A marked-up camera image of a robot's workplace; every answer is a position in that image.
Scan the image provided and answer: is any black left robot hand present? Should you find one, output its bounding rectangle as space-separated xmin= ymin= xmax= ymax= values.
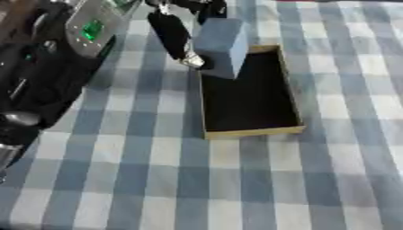
xmin=143 ymin=0 xmax=230 ymax=70

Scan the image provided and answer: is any blue-grey rectangular block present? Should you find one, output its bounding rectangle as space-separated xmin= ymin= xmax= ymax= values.
xmin=192 ymin=17 xmax=252 ymax=81

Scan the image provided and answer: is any tan cardboard box, black inside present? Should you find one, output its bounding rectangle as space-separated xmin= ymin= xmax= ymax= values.
xmin=196 ymin=44 xmax=308 ymax=141

